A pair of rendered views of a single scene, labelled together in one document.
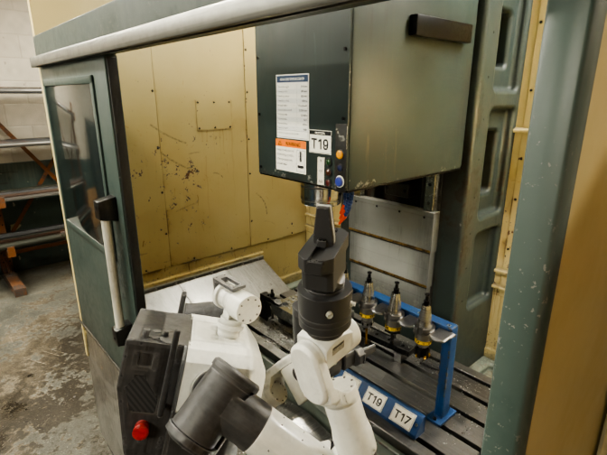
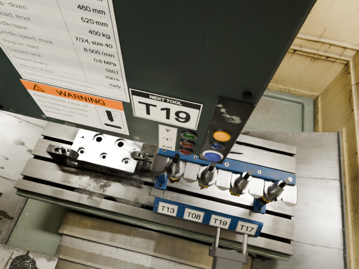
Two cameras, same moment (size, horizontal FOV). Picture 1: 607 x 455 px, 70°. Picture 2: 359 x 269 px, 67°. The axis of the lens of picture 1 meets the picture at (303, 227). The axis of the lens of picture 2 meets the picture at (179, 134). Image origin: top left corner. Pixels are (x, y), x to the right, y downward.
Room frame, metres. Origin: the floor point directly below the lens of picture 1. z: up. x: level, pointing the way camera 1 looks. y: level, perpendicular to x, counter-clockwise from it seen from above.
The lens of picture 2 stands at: (1.18, 0.07, 2.08)
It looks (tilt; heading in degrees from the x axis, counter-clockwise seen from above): 63 degrees down; 317
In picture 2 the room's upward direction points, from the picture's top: 8 degrees clockwise
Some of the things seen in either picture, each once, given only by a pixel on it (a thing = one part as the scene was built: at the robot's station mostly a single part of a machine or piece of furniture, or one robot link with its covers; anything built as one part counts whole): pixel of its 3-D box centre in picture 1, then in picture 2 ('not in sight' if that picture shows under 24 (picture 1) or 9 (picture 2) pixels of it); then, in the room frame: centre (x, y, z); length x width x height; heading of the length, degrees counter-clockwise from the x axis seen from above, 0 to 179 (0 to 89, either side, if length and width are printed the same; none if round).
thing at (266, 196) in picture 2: (424, 329); (272, 191); (1.16, -0.36, 1.21); 0.06 x 0.06 x 0.03
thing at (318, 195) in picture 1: (321, 187); not in sight; (1.64, -0.07, 1.55); 0.16 x 0.16 x 0.12
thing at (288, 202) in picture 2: (440, 336); (289, 195); (1.12, -0.40, 1.21); 0.07 x 0.05 x 0.01; 131
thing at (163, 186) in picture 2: not in sight; (162, 166); (1.49, -0.15, 1.05); 0.10 x 0.05 x 0.30; 131
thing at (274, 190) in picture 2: (425, 314); (278, 187); (1.16, -0.36, 1.26); 0.04 x 0.04 x 0.07
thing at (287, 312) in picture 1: (312, 311); (110, 143); (1.74, -0.04, 0.97); 0.29 x 0.23 x 0.05; 41
